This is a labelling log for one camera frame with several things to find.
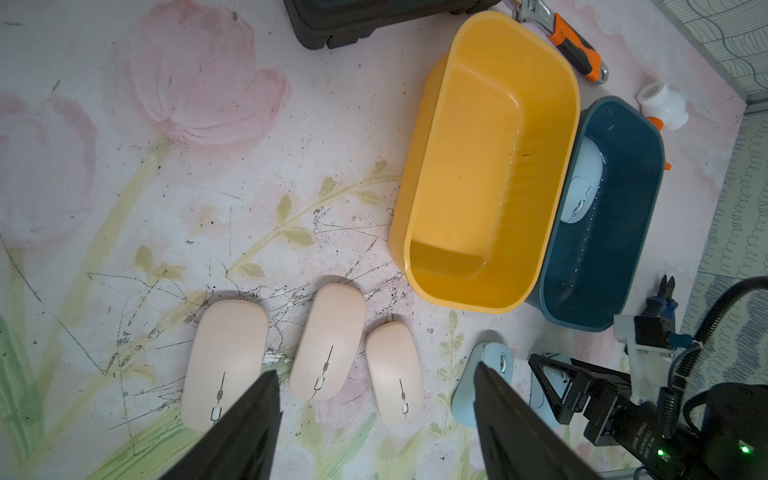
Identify floral pink table mat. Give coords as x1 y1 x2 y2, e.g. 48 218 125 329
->
0 0 748 480

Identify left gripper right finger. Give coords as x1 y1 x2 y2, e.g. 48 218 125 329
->
474 363 599 480

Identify teal storage box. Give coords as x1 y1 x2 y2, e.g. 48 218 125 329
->
527 96 665 332

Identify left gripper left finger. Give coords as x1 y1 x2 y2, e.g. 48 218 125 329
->
163 370 282 480

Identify white orange pipe valve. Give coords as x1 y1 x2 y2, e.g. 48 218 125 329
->
635 82 690 172

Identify yellow storage box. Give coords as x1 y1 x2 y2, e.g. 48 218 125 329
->
388 11 581 314

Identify black plastic tool case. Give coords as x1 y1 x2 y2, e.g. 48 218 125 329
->
284 0 496 50

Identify blue handled pliers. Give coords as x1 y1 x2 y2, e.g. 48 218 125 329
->
641 275 678 331

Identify pink mouse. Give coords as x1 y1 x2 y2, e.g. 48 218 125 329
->
181 299 269 432
365 321 424 427
288 283 366 401

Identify orange handled adjustable wrench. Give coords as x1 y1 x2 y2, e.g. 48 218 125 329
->
506 0 609 85

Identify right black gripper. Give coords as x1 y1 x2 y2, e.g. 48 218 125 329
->
528 354 695 479

